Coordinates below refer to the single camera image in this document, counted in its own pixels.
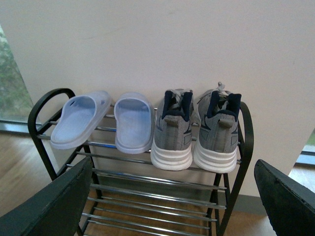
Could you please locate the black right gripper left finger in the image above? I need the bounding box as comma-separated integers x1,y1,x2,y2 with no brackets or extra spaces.
0,157,92,236

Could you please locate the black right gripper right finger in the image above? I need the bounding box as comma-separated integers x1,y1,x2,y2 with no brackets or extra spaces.
254,159,315,236

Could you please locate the grey knit sneaker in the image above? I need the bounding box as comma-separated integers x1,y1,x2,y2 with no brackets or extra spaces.
151,89,194,171
193,82,242,174

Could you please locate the light blue slipper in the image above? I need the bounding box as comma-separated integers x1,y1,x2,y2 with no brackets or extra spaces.
114,92,154,154
50,90,112,149

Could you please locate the black metal shoe rack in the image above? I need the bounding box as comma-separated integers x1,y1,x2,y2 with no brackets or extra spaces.
28,88,254,236

